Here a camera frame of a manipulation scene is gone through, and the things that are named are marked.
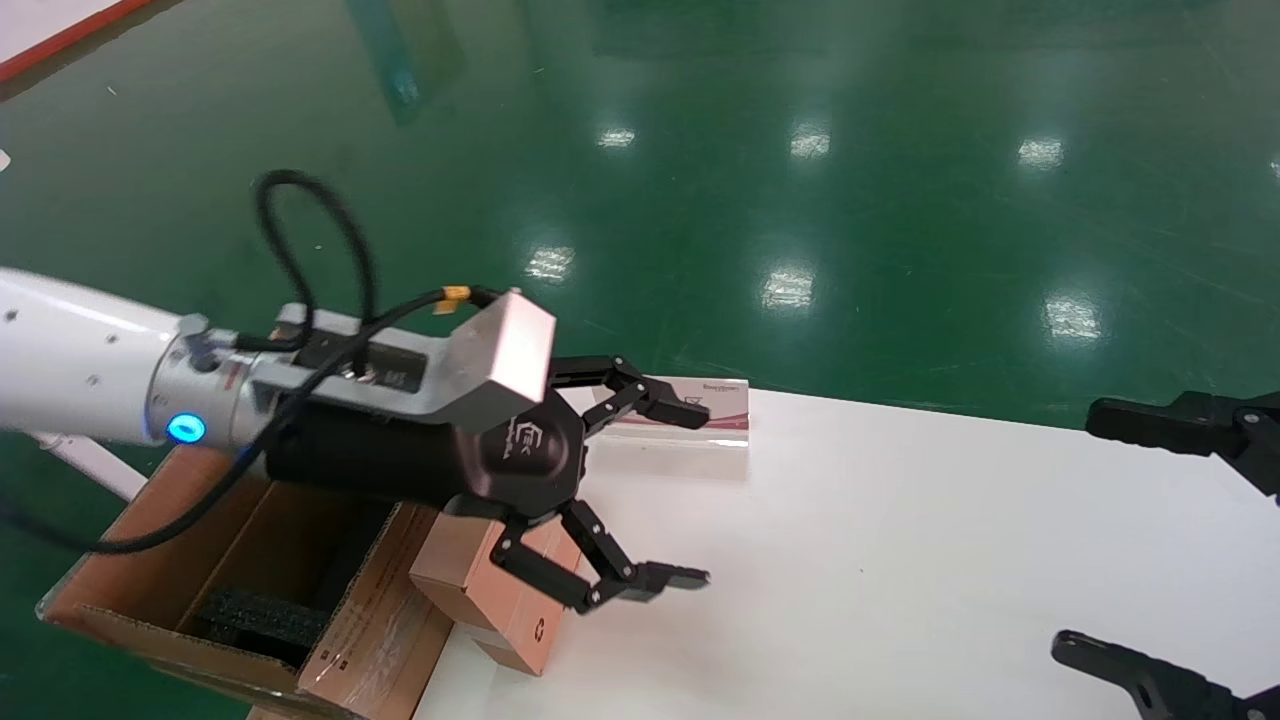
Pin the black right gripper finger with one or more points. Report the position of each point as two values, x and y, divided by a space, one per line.
1210 425
1170 690

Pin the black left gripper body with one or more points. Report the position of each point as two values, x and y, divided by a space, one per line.
400 455

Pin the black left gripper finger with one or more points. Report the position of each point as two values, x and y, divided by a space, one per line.
660 403
545 570

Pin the small cardboard box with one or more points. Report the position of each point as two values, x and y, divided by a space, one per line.
465 580

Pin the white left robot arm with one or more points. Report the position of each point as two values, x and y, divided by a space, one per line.
70 360

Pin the large open cardboard box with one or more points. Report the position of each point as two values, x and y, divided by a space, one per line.
380 640

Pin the acrylic sign with red print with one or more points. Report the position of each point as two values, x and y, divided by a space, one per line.
725 400

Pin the black foam insert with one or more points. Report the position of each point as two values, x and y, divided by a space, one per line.
260 620

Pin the white pipe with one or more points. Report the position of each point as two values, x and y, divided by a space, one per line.
90 462

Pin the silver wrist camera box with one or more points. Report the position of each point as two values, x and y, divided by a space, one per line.
500 355

